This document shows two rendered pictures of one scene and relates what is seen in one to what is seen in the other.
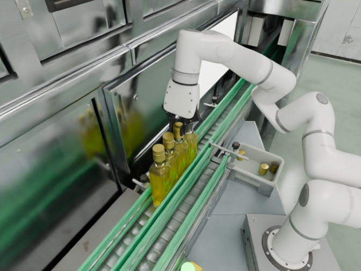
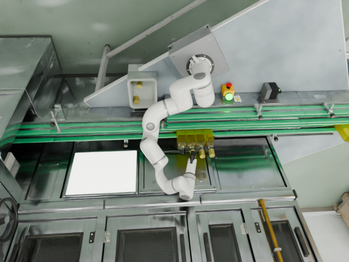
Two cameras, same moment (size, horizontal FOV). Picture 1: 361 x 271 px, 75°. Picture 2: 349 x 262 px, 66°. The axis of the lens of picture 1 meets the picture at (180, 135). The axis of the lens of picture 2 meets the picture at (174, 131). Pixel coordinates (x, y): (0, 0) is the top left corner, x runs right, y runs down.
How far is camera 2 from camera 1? 1.30 m
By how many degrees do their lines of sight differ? 46
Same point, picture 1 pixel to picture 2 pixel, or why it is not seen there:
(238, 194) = (165, 86)
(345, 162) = (185, 101)
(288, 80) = (153, 146)
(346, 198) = (207, 96)
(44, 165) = (245, 177)
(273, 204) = (159, 67)
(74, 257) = not seen: hidden behind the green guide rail
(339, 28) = not seen: outside the picture
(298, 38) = (6, 142)
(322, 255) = (193, 49)
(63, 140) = (236, 181)
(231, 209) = not seen: hidden behind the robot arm
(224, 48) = (185, 183)
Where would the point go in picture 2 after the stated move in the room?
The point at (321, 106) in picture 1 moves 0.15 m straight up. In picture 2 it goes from (155, 124) to (156, 148)
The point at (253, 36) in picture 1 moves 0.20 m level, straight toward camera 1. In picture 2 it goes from (10, 162) to (39, 156)
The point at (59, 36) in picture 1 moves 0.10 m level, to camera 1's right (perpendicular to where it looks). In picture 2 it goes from (230, 215) to (224, 208)
